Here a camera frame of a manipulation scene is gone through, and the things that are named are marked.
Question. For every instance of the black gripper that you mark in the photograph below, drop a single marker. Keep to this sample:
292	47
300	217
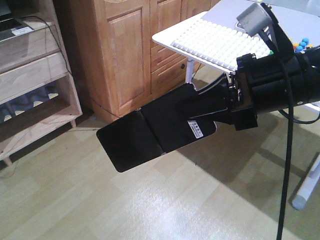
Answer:
258	86

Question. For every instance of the black foldable smartphone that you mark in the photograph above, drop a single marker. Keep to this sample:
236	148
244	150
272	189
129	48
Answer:
152	131

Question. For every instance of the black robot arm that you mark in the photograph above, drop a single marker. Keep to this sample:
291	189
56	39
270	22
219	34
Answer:
309	62

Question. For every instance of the white studded tray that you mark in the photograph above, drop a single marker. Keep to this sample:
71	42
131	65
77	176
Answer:
219	44

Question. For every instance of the white folding table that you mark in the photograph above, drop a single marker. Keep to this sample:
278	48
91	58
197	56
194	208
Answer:
273	36

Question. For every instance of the wooden cabinet with doors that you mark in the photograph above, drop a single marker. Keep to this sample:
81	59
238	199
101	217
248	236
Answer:
114	62

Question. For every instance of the light wooden shelf unit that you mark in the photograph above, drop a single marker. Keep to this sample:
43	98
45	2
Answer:
37	89

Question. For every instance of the silver laptop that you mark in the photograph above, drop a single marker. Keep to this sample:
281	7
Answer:
11	13

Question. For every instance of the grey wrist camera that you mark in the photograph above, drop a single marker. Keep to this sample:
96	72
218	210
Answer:
254	19

